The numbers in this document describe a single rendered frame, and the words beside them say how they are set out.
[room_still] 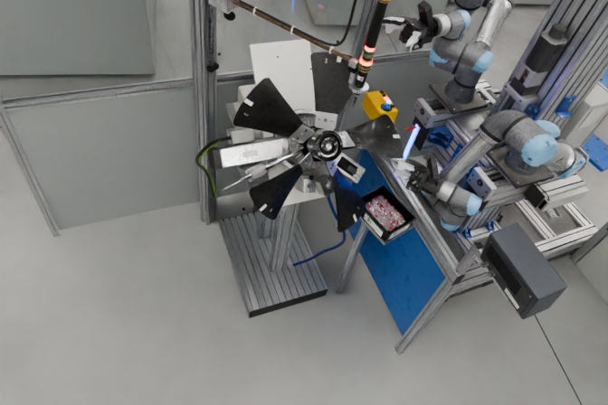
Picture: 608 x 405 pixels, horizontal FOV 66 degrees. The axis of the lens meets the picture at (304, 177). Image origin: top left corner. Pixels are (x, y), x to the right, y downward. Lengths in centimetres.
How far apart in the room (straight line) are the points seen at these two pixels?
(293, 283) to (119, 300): 94
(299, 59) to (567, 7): 111
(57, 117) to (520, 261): 200
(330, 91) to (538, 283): 98
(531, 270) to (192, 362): 168
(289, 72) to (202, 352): 148
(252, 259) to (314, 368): 69
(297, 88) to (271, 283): 118
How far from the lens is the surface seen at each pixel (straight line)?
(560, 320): 334
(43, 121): 246
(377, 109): 225
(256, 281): 272
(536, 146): 176
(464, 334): 298
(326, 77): 186
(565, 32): 225
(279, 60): 202
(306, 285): 274
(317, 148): 177
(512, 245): 174
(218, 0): 191
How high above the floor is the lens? 247
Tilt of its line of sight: 48 degrees down
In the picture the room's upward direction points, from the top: 12 degrees clockwise
